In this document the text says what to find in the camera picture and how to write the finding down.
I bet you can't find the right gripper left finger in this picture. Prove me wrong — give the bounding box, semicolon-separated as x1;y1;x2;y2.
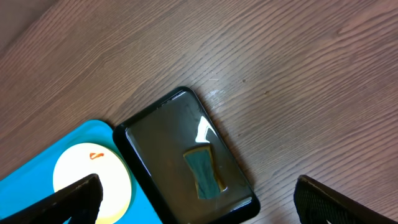
1;174;103;224

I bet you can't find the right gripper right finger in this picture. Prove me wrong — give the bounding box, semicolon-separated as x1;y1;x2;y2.
294;175;397;224

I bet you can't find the yellow-green plate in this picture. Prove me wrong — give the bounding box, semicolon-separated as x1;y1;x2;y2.
53;142;132;223

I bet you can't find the teal plastic tray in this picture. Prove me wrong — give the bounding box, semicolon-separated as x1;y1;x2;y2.
1;119;161;224

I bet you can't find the green yellow sponge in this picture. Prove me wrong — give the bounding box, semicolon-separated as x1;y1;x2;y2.
183;144;228;200

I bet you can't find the black water tray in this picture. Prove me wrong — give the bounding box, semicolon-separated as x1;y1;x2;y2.
113;86;261;223

